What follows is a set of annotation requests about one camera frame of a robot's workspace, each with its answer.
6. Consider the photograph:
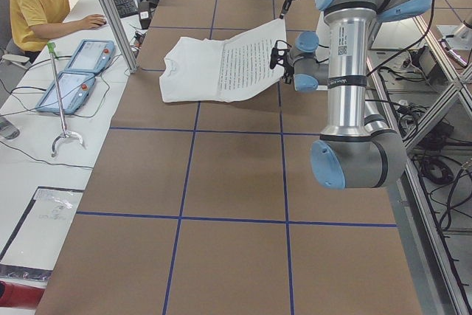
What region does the white long-sleeve printed t-shirt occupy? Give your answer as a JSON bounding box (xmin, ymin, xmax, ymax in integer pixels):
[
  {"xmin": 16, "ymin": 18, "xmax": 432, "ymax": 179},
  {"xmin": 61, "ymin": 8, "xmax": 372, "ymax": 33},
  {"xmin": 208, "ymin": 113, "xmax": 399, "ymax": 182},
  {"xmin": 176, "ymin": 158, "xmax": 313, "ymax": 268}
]
[{"xmin": 159, "ymin": 19, "xmax": 286, "ymax": 103}]

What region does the black keyboard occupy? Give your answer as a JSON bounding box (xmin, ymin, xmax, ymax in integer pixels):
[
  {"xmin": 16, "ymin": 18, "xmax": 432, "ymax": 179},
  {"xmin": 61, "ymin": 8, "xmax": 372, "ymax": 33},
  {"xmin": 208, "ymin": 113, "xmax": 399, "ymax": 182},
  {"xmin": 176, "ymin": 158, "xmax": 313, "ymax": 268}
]
[{"xmin": 113, "ymin": 0, "xmax": 138, "ymax": 18}]

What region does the blue-grey teach pendant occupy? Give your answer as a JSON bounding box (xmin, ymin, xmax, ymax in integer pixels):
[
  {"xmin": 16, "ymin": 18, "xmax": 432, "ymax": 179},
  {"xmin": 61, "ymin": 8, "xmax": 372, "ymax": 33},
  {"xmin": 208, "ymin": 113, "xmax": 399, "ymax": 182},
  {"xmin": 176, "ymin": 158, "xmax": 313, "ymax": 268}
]
[
  {"xmin": 35, "ymin": 71, "xmax": 95, "ymax": 115},
  {"xmin": 65, "ymin": 39, "xmax": 116, "ymax": 75}
]

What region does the metal reacher grabber tool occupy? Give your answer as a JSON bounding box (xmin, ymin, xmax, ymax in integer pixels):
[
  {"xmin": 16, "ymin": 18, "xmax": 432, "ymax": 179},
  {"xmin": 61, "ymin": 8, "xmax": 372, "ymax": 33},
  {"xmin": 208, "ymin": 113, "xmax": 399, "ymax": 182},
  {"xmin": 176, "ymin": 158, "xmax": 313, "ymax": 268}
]
[{"xmin": 46, "ymin": 42, "xmax": 86, "ymax": 157}]

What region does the person in yellow shirt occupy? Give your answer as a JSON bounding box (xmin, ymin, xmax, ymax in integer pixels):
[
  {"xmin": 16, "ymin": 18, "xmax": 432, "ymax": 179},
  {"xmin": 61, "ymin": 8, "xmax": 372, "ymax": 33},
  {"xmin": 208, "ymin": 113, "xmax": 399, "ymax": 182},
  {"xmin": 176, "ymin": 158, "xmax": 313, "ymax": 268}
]
[{"xmin": 10, "ymin": 0, "xmax": 106, "ymax": 58}]

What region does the clear plastic bag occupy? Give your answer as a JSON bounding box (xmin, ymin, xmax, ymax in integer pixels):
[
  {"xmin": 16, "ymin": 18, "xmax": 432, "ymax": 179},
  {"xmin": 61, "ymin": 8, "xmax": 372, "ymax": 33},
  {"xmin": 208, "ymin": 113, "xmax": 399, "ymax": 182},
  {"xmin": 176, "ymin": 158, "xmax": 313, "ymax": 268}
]
[{"xmin": 28, "ymin": 187, "xmax": 83, "ymax": 225}]

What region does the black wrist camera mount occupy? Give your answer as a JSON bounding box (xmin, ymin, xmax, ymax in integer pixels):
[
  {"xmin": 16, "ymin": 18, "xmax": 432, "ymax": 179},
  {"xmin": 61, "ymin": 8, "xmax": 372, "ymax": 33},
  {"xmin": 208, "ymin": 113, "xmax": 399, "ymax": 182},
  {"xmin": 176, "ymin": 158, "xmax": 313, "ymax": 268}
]
[{"xmin": 269, "ymin": 40, "xmax": 290, "ymax": 69}]

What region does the aluminium frame post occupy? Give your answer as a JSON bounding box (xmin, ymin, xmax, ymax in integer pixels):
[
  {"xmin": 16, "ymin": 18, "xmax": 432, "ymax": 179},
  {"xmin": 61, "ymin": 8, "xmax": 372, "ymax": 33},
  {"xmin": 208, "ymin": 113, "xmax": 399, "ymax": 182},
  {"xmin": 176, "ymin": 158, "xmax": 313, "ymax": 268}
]
[{"xmin": 99, "ymin": 0, "xmax": 138, "ymax": 74}]

